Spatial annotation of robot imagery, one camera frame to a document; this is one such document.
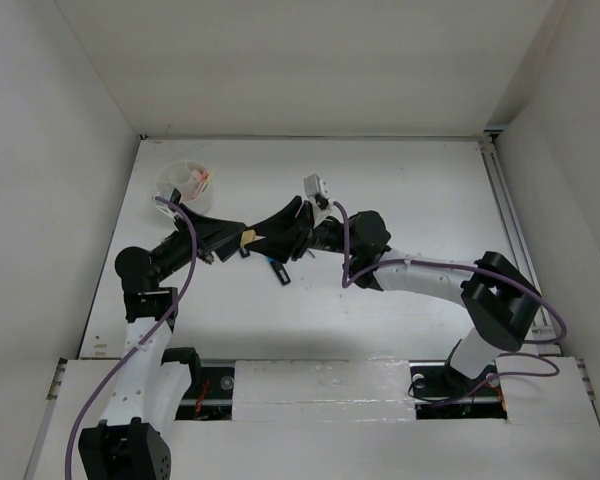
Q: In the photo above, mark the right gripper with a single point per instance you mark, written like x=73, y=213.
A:
x=285, y=235

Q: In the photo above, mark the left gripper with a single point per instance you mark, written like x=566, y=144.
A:
x=215, y=236

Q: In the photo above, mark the blue cap black highlighter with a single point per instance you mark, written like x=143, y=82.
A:
x=279, y=271

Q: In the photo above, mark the beige eraser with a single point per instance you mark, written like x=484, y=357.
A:
x=247, y=237

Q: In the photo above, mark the pink clear pen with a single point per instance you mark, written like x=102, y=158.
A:
x=200, y=179

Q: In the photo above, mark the yellow clear pen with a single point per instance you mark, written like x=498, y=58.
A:
x=207, y=180

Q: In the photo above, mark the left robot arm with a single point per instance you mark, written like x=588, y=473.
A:
x=129, y=440

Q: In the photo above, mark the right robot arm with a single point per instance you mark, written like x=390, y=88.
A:
x=500, y=302

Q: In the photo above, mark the white round divided container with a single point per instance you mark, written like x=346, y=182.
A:
x=178, y=175

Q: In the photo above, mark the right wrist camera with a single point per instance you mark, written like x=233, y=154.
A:
x=316, y=191

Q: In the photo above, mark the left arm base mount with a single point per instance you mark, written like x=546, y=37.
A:
x=195, y=395

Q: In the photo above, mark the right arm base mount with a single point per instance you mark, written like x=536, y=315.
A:
x=439, y=393

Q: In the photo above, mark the aluminium frame rail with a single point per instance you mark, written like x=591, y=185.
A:
x=543, y=329

